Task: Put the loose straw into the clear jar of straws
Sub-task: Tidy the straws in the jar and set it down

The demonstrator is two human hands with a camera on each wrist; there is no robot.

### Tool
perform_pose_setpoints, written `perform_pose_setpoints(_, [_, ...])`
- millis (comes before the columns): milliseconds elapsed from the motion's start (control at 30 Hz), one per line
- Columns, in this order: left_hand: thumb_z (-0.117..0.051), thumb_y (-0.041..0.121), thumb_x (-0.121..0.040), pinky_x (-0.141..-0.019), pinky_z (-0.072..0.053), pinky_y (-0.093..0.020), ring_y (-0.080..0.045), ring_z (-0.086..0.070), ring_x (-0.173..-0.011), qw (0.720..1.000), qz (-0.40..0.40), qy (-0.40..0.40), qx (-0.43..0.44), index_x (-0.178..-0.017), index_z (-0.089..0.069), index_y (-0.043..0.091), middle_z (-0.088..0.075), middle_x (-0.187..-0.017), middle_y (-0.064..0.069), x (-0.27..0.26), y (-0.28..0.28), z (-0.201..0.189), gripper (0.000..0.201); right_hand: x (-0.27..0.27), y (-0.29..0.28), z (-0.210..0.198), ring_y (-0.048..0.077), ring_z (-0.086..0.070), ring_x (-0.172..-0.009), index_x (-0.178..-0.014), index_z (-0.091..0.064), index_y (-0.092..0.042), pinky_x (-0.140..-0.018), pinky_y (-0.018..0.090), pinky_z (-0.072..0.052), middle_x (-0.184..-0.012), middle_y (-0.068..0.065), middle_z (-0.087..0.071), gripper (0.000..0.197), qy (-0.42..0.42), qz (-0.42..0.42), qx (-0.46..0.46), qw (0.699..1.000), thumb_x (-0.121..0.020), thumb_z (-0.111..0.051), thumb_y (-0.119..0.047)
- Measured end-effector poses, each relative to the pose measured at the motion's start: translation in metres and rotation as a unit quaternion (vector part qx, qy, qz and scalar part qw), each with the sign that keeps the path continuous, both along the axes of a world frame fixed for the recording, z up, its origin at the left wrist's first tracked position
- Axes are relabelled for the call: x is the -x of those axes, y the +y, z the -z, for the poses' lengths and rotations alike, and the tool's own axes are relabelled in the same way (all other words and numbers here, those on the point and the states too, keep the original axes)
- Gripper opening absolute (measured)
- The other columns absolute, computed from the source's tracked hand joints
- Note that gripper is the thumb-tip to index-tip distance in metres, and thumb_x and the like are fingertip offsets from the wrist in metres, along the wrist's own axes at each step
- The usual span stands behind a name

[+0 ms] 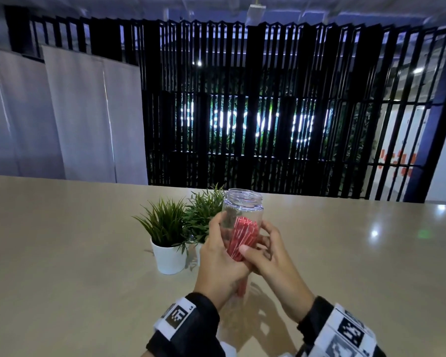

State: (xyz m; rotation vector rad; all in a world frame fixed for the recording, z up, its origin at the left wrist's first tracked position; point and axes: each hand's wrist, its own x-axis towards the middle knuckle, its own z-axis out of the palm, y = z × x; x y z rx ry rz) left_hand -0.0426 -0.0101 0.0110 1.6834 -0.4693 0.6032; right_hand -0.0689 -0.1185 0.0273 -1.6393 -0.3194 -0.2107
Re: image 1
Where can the green plant in white pot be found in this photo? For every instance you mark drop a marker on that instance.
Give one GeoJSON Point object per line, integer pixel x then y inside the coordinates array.
{"type": "Point", "coordinates": [202, 213]}
{"type": "Point", "coordinates": [168, 258]}

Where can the person's left hand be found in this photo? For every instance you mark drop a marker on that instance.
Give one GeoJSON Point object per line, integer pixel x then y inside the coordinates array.
{"type": "Point", "coordinates": [217, 269]}

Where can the dark blue pillar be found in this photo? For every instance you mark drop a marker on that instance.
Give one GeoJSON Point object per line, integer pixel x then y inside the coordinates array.
{"type": "Point", "coordinates": [436, 126]}

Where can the white ceiling fixture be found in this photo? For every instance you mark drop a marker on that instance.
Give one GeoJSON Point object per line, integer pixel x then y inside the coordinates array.
{"type": "Point", "coordinates": [255, 14]}

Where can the person's right hand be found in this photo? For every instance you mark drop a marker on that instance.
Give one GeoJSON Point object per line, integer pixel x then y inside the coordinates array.
{"type": "Point", "coordinates": [278, 278]}

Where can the white fabric panel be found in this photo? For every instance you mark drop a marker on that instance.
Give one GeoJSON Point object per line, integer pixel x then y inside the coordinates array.
{"type": "Point", "coordinates": [78, 118]}
{"type": "Point", "coordinates": [128, 126]}
{"type": "Point", "coordinates": [26, 118]}

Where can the person's right thumb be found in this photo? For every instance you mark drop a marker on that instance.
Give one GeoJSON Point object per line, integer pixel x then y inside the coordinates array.
{"type": "Point", "coordinates": [253, 256]}

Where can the black slatted partition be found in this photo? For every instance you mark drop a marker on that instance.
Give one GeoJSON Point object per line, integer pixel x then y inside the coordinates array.
{"type": "Point", "coordinates": [167, 107]}

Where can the bundle of red sticks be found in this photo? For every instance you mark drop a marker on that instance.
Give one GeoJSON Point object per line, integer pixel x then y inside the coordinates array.
{"type": "Point", "coordinates": [245, 232]}

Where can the glowing white sign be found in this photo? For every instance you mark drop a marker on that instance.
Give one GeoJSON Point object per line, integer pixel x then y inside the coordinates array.
{"type": "Point", "coordinates": [228, 124]}

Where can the person's left fingers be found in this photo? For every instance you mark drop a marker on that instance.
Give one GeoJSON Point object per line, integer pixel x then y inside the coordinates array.
{"type": "Point", "coordinates": [215, 230]}

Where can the clear plastic jar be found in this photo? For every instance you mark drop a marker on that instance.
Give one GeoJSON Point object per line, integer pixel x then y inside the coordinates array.
{"type": "Point", "coordinates": [242, 206]}

